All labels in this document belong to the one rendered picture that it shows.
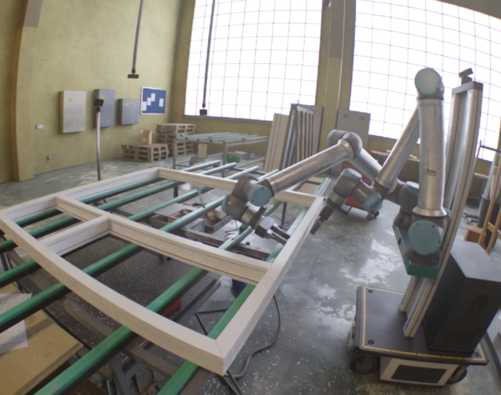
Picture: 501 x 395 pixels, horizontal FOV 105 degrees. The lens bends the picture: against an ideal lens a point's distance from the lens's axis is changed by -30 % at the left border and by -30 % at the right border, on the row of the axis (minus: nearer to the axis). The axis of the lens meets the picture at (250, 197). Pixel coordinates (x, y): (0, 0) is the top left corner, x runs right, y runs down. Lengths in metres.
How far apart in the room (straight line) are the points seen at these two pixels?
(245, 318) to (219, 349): 0.13
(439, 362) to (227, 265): 1.36
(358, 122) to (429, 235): 7.05
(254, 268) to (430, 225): 0.69
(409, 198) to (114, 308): 1.60
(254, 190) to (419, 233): 0.69
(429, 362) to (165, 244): 1.56
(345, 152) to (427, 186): 0.43
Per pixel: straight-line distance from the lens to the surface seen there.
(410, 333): 1.83
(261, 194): 1.12
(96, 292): 0.85
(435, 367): 1.84
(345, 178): 1.25
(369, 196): 1.22
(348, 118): 8.05
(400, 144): 1.30
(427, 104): 1.14
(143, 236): 1.23
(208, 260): 1.05
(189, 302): 1.32
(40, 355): 1.15
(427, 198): 1.14
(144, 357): 0.79
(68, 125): 7.60
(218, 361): 0.66
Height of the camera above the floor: 1.43
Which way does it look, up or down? 17 degrees down
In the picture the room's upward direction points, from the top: 5 degrees clockwise
